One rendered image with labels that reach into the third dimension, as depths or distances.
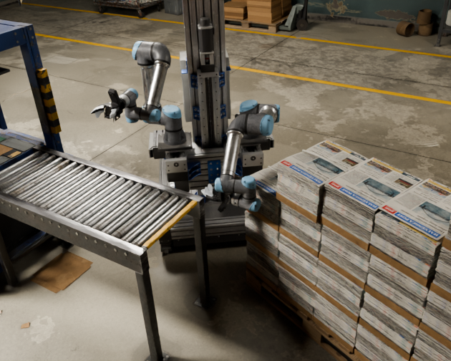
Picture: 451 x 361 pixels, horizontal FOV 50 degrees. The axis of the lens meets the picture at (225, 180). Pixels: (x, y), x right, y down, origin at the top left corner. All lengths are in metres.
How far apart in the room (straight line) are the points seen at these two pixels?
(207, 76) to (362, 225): 1.43
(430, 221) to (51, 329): 2.25
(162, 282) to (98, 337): 0.55
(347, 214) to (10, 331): 2.14
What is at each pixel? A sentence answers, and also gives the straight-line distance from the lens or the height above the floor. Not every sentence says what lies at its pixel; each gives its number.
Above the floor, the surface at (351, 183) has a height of 1.07.
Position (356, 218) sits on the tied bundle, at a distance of 2.23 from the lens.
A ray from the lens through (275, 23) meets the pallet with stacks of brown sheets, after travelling 8.59.
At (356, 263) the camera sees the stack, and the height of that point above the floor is 0.73.
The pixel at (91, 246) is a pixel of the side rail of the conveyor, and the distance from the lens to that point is 2.54.
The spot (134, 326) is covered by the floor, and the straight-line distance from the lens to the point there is 3.09.
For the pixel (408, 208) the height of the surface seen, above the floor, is 1.07.
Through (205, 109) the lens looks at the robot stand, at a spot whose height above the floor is 0.99.
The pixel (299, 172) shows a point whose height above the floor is 1.06.
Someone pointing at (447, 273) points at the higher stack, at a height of 0.96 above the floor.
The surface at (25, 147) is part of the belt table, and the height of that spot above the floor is 0.80.
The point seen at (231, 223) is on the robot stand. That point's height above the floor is 0.23.
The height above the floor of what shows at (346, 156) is 1.06.
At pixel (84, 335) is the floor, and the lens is 3.12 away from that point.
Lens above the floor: 2.28
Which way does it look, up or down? 32 degrees down
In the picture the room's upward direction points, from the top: 2 degrees counter-clockwise
